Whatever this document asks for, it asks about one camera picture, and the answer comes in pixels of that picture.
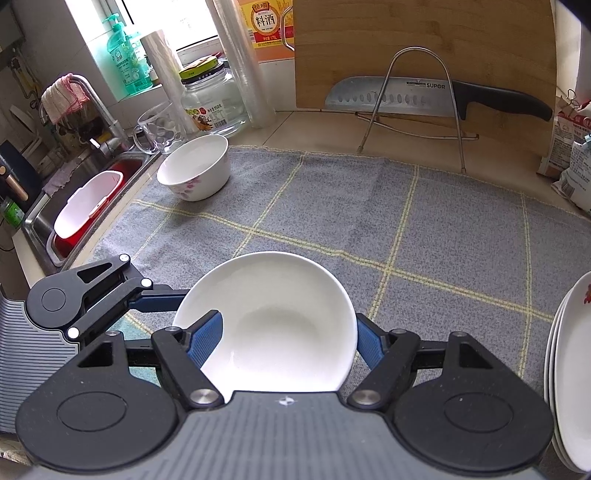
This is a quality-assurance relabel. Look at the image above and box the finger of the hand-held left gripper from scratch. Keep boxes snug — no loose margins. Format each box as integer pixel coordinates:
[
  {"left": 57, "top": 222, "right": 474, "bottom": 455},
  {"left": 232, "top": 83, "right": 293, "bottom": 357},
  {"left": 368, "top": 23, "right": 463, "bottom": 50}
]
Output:
[{"left": 67, "top": 254, "right": 191, "bottom": 343}]

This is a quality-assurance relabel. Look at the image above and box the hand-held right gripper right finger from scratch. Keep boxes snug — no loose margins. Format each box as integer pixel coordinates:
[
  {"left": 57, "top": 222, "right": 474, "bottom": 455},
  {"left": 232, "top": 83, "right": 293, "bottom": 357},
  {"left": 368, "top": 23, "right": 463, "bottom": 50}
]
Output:
[{"left": 346, "top": 314, "right": 497, "bottom": 409}]

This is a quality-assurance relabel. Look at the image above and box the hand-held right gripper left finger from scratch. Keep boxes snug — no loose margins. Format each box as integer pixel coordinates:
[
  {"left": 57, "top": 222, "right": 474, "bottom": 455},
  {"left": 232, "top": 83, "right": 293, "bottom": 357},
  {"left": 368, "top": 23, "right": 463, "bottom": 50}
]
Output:
[{"left": 78, "top": 310, "right": 227, "bottom": 409}]

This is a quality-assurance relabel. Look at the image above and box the white floral bowl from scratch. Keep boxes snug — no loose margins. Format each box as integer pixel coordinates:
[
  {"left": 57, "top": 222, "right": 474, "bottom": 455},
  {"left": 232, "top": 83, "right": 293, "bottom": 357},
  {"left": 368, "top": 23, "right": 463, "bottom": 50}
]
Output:
[
  {"left": 156, "top": 135, "right": 230, "bottom": 202},
  {"left": 172, "top": 250, "right": 358, "bottom": 402}
]

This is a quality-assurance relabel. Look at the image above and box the stained white fruit-print plate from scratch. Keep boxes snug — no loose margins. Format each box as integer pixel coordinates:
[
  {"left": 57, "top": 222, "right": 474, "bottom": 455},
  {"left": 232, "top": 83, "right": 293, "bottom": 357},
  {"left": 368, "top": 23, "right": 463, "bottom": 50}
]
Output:
[{"left": 553, "top": 271, "right": 591, "bottom": 472}]

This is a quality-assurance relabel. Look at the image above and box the white colander basket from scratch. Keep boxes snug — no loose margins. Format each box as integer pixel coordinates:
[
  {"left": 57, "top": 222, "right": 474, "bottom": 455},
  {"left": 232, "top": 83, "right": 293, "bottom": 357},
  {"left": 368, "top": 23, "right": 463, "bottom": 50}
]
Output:
[{"left": 53, "top": 170, "right": 124, "bottom": 239}]

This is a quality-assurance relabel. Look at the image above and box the grey and teal checked towel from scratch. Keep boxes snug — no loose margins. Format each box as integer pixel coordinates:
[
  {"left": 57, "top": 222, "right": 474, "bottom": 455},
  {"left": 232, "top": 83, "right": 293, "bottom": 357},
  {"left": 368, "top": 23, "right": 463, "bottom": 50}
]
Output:
[{"left": 90, "top": 145, "right": 591, "bottom": 402}]

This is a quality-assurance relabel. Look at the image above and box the red basin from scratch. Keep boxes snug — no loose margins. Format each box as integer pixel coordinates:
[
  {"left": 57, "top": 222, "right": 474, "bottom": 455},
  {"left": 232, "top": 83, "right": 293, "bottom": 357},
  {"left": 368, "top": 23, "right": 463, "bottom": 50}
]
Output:
[{"left": 51, "top": 159, "right": 144, "bottom": 259}]

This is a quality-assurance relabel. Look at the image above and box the steel sink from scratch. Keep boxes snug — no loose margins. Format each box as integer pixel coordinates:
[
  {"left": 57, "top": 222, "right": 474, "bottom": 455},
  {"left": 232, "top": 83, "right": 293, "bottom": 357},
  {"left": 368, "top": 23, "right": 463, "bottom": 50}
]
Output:
[{"left": 21, "top": 143, "right": 160, "bottom": 273}]

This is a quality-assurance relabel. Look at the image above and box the small green bottle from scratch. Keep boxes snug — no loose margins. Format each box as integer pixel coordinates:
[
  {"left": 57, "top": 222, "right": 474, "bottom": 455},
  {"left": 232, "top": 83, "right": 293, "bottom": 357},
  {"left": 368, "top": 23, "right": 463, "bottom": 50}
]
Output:
[{"left": 2, "top": 198, "right": 24, "bottom": 228}]

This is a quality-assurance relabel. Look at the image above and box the clear glass mug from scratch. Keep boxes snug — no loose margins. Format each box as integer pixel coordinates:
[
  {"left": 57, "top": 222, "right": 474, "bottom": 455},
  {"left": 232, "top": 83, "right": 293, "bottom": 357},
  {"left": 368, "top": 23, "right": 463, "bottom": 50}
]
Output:
[{"left": 133, "top": 102, "right": 185, "bottom": 155}]

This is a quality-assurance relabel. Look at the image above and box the glass jar with yellow-green lid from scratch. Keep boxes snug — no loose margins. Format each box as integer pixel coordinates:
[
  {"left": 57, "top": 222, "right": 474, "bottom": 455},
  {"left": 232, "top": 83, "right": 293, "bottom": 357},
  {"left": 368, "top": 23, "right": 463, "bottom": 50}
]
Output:
[{"left": 179, "top": 58, "right": 247, "bottom": 138}]

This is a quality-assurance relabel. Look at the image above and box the metal faucet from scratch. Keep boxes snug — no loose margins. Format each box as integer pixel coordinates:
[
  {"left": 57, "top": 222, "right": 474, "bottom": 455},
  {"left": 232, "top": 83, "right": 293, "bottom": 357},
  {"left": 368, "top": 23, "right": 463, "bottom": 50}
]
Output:
[{"left": 39, "top": 74, "right": 132, "bottom": 158}]

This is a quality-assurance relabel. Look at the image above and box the pink rag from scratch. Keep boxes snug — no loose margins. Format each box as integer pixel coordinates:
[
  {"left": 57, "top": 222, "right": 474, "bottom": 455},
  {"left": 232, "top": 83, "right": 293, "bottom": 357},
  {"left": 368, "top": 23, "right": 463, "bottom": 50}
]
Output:
[{"left": 41, "top": 74, "right": 93, "bottom": 125}]

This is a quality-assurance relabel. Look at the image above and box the large clear plastic wrap roll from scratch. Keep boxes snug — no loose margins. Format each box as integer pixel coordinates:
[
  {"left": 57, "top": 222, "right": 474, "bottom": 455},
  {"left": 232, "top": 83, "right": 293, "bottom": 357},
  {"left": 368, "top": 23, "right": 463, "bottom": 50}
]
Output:
[{"left": 212, "top": 0, "right": 273, "bottom": 130}]

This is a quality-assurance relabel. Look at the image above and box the small white plastic bag roll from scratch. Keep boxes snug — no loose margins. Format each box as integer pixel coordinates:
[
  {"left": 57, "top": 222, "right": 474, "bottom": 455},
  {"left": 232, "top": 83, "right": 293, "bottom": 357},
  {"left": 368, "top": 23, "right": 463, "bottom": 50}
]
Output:
[{"left": 140, "top": 30, "right": 197, "bottom": 148}]

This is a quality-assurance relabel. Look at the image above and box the green dish soap bottle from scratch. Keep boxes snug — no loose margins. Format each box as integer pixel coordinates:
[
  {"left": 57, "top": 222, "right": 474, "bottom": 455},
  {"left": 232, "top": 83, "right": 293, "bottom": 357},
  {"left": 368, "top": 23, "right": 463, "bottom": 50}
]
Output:
[{"left": 105, "top": 14, "right": 153, "bottom": 99}]

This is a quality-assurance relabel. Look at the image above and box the white printed bag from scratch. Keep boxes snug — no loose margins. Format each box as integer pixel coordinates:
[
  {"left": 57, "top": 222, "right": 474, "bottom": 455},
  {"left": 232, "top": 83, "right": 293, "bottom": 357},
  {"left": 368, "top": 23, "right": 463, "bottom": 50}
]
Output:
[{"left": 551, "top": 138, "right": 591, "bottom": 213}]

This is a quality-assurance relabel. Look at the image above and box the red and white bag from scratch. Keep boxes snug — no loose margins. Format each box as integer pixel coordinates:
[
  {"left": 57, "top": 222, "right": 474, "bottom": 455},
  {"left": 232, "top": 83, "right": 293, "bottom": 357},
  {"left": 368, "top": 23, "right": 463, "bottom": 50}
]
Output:
[{"left": 536, "top": 99, "right": 591, "bottom": 178}]

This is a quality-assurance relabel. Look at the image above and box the window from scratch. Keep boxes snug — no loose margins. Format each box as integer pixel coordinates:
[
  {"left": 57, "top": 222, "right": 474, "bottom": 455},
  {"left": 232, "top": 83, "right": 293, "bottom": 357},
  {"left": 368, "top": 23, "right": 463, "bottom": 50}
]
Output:
[{"left": 62, "top": 0, "right": 245, "bottom": 100}]

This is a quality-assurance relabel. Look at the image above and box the orange cooking wine bottle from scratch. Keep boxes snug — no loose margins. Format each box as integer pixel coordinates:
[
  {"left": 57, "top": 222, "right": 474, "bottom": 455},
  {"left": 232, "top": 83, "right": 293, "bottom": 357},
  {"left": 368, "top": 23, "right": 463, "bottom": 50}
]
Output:
[{"left": 238, "top": 0, "right": 296, "bottom": 63}]

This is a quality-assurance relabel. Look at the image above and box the tan binder clip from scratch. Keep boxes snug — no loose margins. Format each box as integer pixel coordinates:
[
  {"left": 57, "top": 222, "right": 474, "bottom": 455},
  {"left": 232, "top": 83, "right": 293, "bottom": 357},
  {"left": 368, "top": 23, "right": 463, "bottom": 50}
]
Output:
[{"left": 561, "top": 88, "right": 583, "bottom": 114}]

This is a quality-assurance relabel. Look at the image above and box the bamboo cutting board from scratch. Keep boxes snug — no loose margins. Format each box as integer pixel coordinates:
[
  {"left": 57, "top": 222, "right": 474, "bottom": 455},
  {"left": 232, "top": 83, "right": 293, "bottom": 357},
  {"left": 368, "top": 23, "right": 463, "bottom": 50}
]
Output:
[{"left": 293, "top": 0, "right": 557, "bottom": 121}]

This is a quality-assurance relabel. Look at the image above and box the metal wire rack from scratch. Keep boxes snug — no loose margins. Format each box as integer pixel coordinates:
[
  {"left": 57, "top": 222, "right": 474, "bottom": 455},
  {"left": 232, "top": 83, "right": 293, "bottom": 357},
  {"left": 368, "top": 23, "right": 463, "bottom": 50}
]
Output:
[{"left": 356, "top": 46, "right": 480, "bottom": 175}]

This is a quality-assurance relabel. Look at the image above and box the santoku knife with black handle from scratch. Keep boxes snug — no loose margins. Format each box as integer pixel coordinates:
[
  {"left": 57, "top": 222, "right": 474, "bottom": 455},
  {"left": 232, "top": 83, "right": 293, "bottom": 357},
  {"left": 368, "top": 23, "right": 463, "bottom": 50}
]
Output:
[{"left": 323, "top": 76, "right": 554, "bottom": 123}]

